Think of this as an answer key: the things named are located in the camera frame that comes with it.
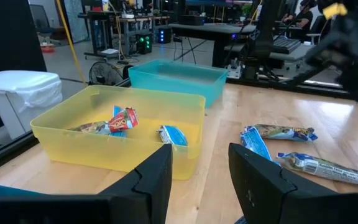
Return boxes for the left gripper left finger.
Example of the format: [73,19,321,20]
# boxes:
[0,144,173,224]

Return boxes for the black partition screen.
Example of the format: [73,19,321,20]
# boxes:
[0,0,48,94]

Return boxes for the blue chewy granola bar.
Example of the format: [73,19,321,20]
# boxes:
[109,105,129,139]
[157,124,188,147]

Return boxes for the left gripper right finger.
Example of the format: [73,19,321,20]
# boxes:
[228,142,358,224]

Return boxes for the computer tower green lights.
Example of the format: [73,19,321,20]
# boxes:
[135,32,154,55]

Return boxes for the grey desk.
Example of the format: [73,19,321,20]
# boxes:
[224,43,315,63]

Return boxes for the purple green oatmeal raisin bar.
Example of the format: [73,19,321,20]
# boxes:
[247,123,318,143]
[277,151,358,190]

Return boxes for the black table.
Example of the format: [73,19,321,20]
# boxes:
[169,23,257,68]

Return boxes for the yellow cable tag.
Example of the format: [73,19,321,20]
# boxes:
[323,2,348,20]

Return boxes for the red ended chewy granola bar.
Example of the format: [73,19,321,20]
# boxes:
[68,107,139,135]

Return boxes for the yellow translucent plastic bin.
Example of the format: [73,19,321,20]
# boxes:
[29,84,206,181]

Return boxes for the black floor fan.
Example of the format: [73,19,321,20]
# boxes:
[88,60,124,86]

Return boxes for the blue white granola bar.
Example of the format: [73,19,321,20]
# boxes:
[240,126,280,166]

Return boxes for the person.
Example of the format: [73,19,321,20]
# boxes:
[283,0,315,30]

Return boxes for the yellow hanging cable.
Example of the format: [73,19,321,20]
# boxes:
[56,0,88,86]

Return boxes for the blue plastic bin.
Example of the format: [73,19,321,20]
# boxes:
[0,181,46,200]

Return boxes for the computer tower blue lights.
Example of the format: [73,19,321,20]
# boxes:
[157,27,172,44]

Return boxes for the teal translucent plastic bin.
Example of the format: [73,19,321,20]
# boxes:
[128,58,229,108]

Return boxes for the wooden desk black frame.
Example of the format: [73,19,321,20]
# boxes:
[78,11,170,60]

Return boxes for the black office chair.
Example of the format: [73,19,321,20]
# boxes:
[29,4,55,44]

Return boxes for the white trash bin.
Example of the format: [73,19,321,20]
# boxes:
[0,70,63,139]

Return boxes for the black backlit keyboard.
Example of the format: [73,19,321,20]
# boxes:
[272,37,303,55]

